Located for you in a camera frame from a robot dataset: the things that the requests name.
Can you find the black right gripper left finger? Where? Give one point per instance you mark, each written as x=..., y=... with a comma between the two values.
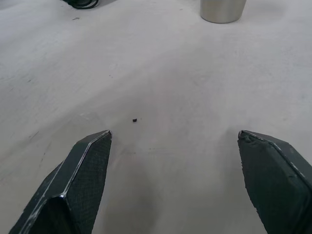
x=73, y=185

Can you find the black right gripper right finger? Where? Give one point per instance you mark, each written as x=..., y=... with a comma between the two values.
x=275, y=185

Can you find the silver metal cup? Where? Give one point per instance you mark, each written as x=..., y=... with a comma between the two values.
x=222, y=11

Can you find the dark round object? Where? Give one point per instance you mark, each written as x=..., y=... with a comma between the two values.
x=81, y=3

